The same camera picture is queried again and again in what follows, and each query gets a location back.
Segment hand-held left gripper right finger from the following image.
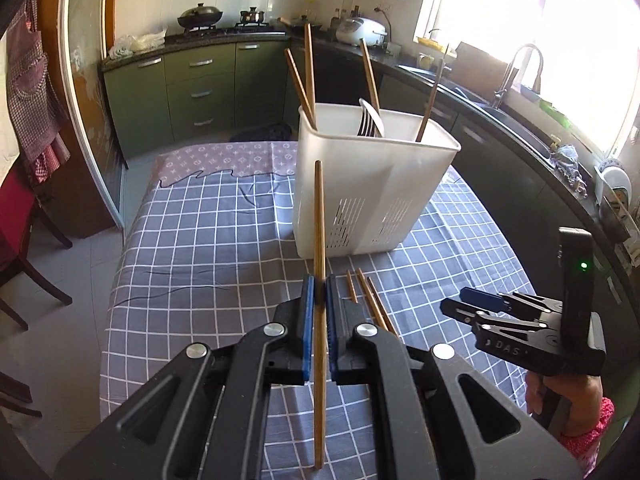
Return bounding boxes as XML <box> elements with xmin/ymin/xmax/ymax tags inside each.
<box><xmin>325</xmin><ymin>276</ymin><xmax>583</xmax><ymax>480</ymax></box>

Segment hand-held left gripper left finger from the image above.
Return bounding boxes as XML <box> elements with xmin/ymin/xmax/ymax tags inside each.
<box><xmin>52</xmin><ymin>275</ymin><xmax>316</xmax><ymax>480</ymax></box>

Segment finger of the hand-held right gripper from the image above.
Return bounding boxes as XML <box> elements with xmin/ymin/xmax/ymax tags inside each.
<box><xmin>460</xmin><ymin>287</ymin><xmax>565</xmax><ymax>322</ymax></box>
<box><xmin>440</xmin><ymin>298</ymin><xmax>553</xmax><ymax>362</ymax></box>

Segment white plastic utensil holder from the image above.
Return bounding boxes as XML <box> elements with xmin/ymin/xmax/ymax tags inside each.
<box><xmin>292</xmin><ymin>102</ymin><xmax>462</xmax><ymax>261</ymax></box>

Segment person's right forearm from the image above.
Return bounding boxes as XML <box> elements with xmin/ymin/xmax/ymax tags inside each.
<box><xmin>557</xmin><ymin>397</ymin><xmax>617</xmax><ymax>468</ymax></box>

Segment person's right hand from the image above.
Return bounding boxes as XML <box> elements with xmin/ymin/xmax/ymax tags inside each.
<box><xmin>525</xmin><ymin>371</ymin><xmax>607</xmax><ymax>437</ymax></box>

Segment blue checkered tablecloth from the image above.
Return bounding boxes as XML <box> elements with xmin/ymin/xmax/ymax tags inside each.
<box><xmin>100</xmin><ymin>141</ymin><xmax>566</xmax><ymax>480</ymax></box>

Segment dish rack with plates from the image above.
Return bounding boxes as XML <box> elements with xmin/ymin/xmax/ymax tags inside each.
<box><xmin>594</xmin><ymin>157</ymin><xmax>636</xmax><ymax>243</ymax></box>

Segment crumpled dish rag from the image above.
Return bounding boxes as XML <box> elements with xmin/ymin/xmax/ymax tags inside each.
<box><xmin>552</xmin><ymin>144</ymin><xmax>586</xmax><ymax>193</ymax></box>

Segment steel kitchen sink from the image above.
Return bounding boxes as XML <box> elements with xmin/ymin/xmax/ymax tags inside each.
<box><xmin>400</xmin><ymin>62</ymin><xmax>551</xmax><ymax>156</ymax></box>

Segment black kitchen countertop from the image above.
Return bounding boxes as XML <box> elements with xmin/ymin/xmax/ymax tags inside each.
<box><xmin>97</xmin><ymin>30</ymin><xmax>631</xmax><ymax>281</ymax></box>

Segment green tray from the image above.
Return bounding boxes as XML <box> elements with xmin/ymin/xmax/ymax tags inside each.
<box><xmin>539</xmin><ymin>99</ymin><xmax>571</xmax><ymax>128</ymax></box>

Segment tall steel faucet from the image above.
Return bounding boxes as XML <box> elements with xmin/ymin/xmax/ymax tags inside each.
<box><xmin>494</xmin><ymin>44</ymin><xmax>545</xmax><ymax>108</ymax></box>

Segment wooden cutting board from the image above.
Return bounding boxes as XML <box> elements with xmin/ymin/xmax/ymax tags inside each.
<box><xmin>452</xmin><ymin>41</ymin><xmax>506</xmax><ymax>92</ymax></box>

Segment small steel faucet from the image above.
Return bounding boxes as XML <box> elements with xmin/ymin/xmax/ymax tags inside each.
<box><xmin>430</xmin><ymin>27</ymin><xmax>453</xmax><ymax>77</ymax></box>

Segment green base cabinets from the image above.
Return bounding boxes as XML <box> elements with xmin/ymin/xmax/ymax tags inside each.
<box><xmin>102</xmin><ymin>40</ymin><xmax>631</xmax><ymax>311</ymax></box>

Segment kitchen window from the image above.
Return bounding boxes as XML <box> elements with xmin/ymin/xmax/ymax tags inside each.
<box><xmin>415</xmin><ymin>0</ymin><xmax>640</xmax><ymax>161</ymax></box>

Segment white rice cooker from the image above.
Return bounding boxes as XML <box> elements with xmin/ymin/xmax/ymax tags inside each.
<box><xmin>335</xmin><ymin>16</ymin><xmax>390</xmax><ymax>46</ymax></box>

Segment dark wooden chair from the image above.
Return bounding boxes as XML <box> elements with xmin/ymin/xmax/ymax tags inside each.
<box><xmin>0</xmin><ymin>370</ymin><xmax>43</xmax><ymax>418</ymax></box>

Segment red cushioned wooden chair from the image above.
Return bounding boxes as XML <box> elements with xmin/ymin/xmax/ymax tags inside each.
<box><xmin>0</xmin><ymin>165</ymin><xmax>73</xmax><ymax>331</ymax></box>

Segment black frying pan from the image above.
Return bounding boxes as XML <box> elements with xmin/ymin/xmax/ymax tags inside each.
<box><xmin>278</xmin><ymin>14</ymin><xmax>323</xmax><ymax>31</ymax></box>

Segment gas stove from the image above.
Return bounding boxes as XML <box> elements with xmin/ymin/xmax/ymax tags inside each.
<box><xmin>182</xmin><ymin>22</ymin><xmax>286</xmax><ymax>37</ymax></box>

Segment dark condiment bottles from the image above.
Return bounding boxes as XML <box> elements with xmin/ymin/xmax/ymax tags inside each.
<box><xmin>330</xmin><ymin>6</ymin><xmax>361</xmax><ymax>31</ymax></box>

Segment glass sliding door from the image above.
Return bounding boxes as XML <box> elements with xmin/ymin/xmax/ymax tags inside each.
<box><xmin>60</xmin><ymin>0</ymin><xmax>126</xmax><ymax>231</ymax></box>

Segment black wok with lid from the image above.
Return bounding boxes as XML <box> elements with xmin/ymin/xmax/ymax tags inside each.
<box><xmin>177</xmin><ymin>2</ymin><xmax>224</xmax><ymax>29</ymax></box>

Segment white plastic bags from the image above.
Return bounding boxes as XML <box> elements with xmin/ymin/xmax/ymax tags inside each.
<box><xmin>107</xmin><ymin>27</ymin><xmax>168</xmax><ymax>58</ymax></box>

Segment red checkered apron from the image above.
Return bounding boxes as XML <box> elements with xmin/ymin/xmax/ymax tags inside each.
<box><xmin>6</xmin><ymin>0</ymin><xmax>71</xmax><ymax>183</ymax></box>

